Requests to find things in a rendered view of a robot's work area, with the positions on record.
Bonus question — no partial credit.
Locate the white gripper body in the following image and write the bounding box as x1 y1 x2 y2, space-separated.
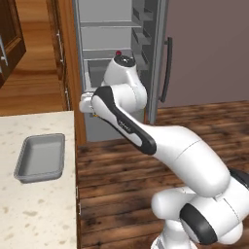
79 91 96 115

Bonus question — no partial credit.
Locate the grey fridge drawer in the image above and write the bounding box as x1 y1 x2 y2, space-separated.
84 57 114 90

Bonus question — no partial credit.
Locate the grey open fridge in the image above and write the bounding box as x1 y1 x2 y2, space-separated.
72 0 169 143

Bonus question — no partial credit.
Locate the grey tupperware container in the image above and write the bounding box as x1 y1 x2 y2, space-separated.
13 132 66 185

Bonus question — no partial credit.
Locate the grey fridge door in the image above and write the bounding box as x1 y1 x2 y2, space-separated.
130 0 170 125

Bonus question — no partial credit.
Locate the tall wooden cabinet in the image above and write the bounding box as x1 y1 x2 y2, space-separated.
45 0 88 146

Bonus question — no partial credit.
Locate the dark wooden cupboard door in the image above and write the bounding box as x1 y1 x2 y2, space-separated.
0 0 27 89

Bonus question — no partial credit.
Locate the black fridge door handle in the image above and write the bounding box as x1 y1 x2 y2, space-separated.
160 36 173 104

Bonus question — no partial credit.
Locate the silver cupboard door handle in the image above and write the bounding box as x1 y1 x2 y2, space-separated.
0 34 10 68

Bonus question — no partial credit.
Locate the silver counter cabinet handle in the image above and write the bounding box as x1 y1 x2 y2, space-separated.
76 186 83 216

